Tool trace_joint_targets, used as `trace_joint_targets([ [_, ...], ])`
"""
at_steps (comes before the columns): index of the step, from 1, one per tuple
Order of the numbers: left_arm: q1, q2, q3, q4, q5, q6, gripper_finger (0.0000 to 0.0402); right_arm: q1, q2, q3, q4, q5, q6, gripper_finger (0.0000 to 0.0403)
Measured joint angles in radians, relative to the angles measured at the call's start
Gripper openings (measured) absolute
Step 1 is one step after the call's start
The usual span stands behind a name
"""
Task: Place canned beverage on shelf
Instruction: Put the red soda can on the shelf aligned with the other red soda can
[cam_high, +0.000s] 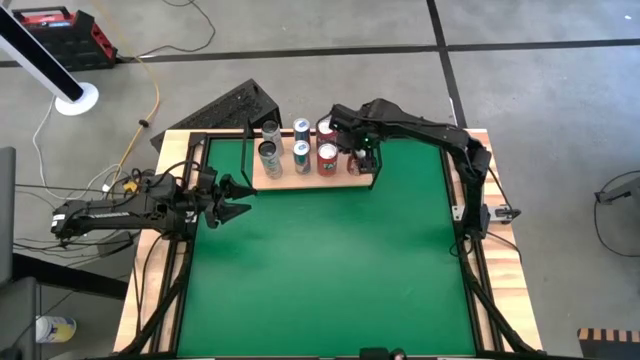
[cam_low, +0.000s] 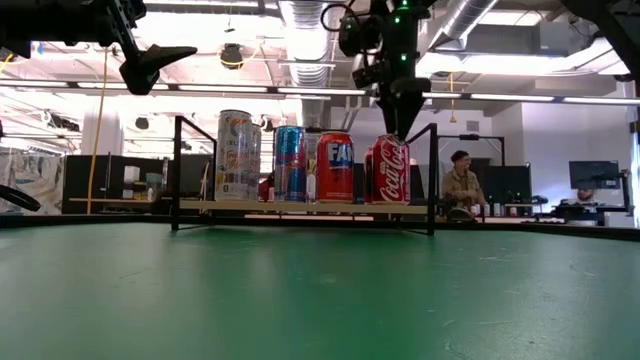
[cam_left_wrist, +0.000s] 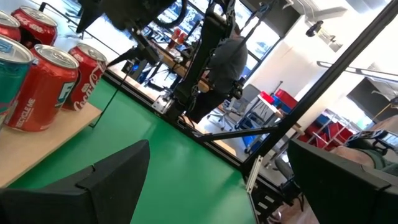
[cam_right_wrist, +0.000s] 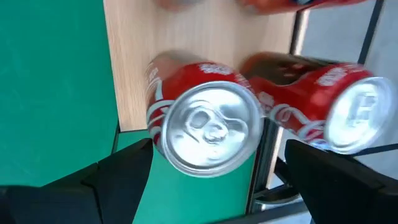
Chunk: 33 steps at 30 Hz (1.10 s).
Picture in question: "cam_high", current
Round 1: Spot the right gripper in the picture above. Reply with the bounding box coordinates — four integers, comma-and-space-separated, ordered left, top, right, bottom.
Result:
330, 103, 381, 175

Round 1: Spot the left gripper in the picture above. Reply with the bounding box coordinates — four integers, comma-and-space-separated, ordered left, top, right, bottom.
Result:
197, 167, 258, 230

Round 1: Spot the red and white soda can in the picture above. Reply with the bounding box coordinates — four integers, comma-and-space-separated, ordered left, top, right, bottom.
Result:
347, 151, 365, 177

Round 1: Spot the red Fanta can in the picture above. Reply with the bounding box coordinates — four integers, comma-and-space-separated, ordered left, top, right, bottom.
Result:
316, 142, 340, 178
314, 118, 336, 147

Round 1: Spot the tall silver green-print can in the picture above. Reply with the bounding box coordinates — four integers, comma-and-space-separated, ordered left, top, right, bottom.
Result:
256, 140, 284, 181

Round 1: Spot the Red Bull sugarfree can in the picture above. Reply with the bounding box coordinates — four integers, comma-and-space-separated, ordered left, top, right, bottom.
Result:
292, 140, 313, 177

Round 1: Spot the blue silver energy drink can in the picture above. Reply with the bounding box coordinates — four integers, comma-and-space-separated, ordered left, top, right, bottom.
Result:
291, 117, 312, 146

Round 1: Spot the tall white drink can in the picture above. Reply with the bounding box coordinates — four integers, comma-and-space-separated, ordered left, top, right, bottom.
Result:
260, 119, 285, 151

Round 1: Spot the black power brick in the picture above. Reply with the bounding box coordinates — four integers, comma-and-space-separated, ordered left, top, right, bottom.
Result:
97, 238, 135, 257

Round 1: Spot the green table mat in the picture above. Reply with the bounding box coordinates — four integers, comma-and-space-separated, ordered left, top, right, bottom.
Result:
177, 137, 479, 357

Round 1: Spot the black floor beam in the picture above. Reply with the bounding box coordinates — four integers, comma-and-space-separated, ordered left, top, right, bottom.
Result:
12, 252, 129, 301

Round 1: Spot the black handheld device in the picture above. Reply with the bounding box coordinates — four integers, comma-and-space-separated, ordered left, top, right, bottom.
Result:
358, 346, 391, 360

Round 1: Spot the white yellow wipes canister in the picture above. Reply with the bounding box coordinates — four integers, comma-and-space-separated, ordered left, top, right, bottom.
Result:
34, 314, 78, 345

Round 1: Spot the dark grey panel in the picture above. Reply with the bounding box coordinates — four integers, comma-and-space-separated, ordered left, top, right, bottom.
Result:
0, 146, 17, 286

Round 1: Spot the red and black tool case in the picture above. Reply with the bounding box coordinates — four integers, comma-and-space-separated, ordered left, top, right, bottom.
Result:
12, 5, 119, 72

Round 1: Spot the dark grey box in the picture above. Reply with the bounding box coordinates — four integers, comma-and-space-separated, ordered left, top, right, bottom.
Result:
0, 276, 41, 360

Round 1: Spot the white floor stand black panel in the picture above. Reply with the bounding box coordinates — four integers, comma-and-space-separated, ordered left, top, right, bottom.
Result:
0, 4, 100, 117

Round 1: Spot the grey stand base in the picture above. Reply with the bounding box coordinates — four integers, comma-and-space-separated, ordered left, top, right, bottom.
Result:
594, 177, 640, 206

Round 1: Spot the orange black striped block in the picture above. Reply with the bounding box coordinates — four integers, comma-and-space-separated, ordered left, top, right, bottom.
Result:
577, 327, 640, 360

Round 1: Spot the yellow cable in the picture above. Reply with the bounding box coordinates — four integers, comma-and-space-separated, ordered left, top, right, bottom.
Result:
92, 0, 162, 194

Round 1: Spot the black table cable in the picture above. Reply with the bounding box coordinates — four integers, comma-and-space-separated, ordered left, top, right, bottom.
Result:
487, 230, 524, 264

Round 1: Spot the thin black floor cable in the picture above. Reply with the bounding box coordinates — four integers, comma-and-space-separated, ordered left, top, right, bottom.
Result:
122, 0, 217, 64

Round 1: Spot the white cable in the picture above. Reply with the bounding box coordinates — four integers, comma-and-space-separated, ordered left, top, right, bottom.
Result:
32, 97, 121, 201

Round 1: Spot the black cable loop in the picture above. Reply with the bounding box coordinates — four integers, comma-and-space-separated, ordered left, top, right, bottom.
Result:
593, 169, 640, 259

